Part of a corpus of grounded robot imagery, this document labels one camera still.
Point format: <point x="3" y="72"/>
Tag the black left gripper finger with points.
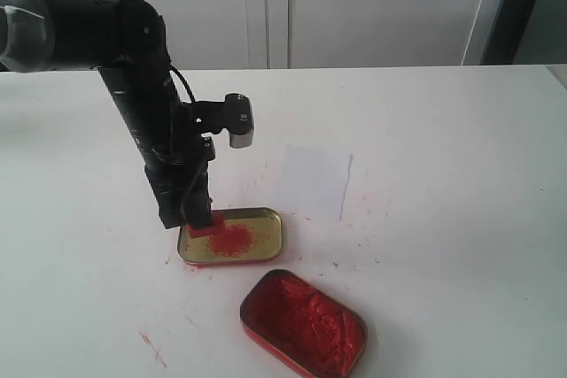
<point x="197" y="211"/>

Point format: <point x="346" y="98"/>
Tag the red ink pad tin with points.
<point x="307" y="330"/>

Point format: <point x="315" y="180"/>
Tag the red plastic stamp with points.
<point x="216" y="227"/>

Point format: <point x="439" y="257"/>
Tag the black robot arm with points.
<point x="125" y="42"/>

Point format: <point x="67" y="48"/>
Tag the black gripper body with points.
<point x="173" y="176"/>

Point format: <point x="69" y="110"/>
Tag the gold tin lid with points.
<point x="251" y="235"/>

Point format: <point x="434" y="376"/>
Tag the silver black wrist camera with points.
<point x="233" y="114"/>

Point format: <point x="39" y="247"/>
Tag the white cabinet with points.
<point x="256" y="34"/>

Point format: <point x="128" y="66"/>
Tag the white paper sheet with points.
<point x="312" y="182"/>

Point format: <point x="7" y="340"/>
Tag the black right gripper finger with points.
<point x="170" y="209"/>

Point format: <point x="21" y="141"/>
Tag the dark door frame post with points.
<point x="507" y="32"/>

